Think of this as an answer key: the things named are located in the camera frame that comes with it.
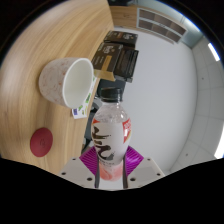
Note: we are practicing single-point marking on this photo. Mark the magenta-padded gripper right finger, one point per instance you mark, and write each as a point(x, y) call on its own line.
point(146, 170)

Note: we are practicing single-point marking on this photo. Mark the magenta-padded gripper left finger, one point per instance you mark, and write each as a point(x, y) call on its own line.
point(76, 171)

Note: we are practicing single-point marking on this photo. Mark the clear pink drink bottle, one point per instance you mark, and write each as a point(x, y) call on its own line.
point(111, 140)

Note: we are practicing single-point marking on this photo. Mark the flat round red coaster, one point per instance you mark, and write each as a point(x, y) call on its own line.
point(41, 142)

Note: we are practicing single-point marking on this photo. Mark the white sticker sheet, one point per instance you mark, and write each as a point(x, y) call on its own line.
point(82, 108)

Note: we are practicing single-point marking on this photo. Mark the long ceiling light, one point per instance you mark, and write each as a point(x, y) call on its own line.
point(213, 51)
point(220, 146)

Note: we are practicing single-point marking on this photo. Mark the white speckled cup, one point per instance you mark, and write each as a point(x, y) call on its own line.
point(61, 83)

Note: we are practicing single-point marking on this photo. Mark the black cardboard box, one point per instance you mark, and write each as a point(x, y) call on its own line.
point(127, 63)

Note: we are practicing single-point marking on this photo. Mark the small dark brown box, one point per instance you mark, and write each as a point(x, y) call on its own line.
point(120, 37)

